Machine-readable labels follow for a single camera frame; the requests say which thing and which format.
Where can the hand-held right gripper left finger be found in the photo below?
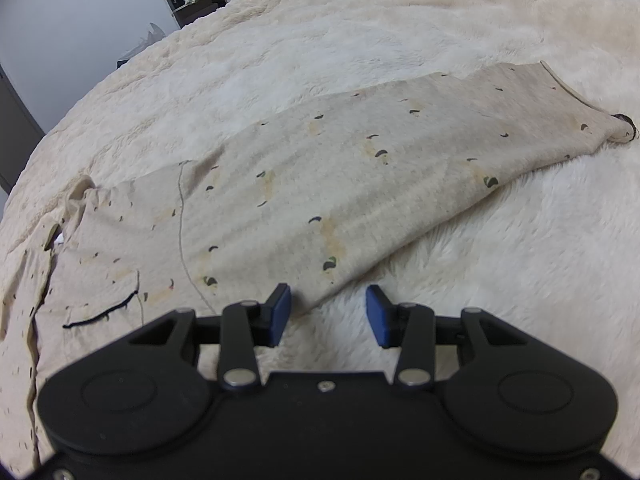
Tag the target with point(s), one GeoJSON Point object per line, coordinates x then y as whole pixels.
{"type": "Point", "coordinates": [278, 316]}

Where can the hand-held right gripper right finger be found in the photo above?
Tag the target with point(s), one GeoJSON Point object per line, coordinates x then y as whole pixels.
{"type": "Point", "coordinates": [378, 322]}

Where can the beige printed pajama top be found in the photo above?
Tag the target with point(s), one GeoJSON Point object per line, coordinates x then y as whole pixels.
{"type": "Point", "coordinates": [320, 180]}

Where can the cream fluffy blanket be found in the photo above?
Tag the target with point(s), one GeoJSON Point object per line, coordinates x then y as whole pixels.
{"type": "Point", "coordinates": [380, 25]}

